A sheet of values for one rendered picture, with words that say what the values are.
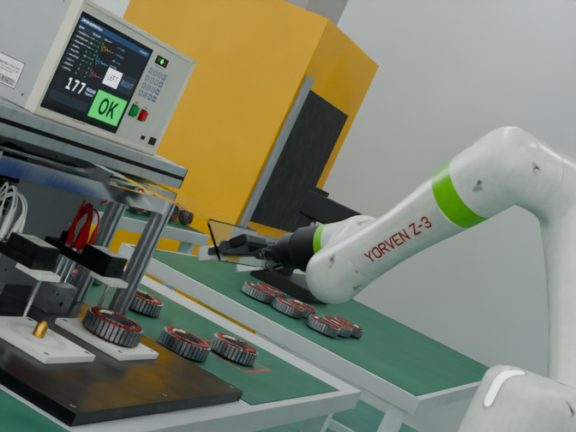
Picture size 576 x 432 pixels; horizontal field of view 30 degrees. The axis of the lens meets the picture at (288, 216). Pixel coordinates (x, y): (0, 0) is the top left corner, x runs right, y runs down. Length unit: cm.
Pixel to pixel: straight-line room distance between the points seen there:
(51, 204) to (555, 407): 107
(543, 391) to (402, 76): 578
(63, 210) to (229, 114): 340
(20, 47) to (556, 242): 93
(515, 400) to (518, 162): 38
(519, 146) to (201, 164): 395
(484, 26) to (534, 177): 552
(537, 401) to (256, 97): 409
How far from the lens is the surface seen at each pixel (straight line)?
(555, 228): 182
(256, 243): 201
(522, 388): 157
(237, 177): 548
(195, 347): 228
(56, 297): 207
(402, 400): 321
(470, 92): 714
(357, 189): 720
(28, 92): 180
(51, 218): 218
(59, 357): 177
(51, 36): 180
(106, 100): 194
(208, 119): 559
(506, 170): 172
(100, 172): 206
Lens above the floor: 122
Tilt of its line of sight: 3 degrees down
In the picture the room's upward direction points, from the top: 25 degrees clockwise
